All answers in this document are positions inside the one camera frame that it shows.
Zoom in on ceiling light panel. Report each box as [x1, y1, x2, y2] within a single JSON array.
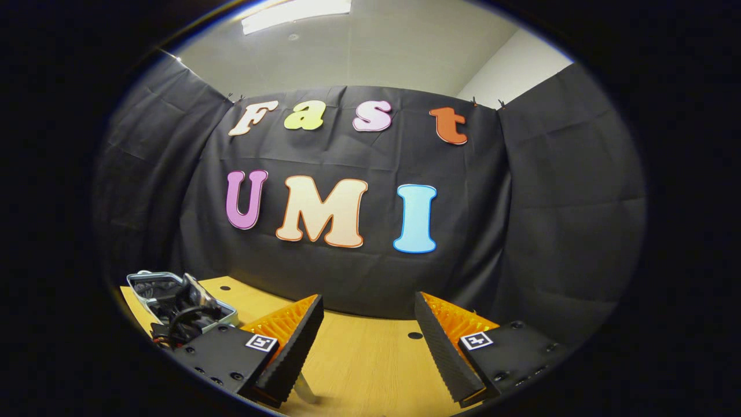
[[240, 0, 353, 35]]

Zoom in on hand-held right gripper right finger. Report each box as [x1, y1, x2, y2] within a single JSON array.
[[414, 291, 571, 409]]

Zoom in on white quilted suitcase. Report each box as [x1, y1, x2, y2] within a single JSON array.
[[126, 270, 239, 339]]

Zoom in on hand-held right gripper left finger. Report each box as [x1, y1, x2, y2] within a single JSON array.
[[174, 294, 325, 409]]

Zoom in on black backdrop cloth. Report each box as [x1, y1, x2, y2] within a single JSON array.
[[93, 49, 646, 354]]

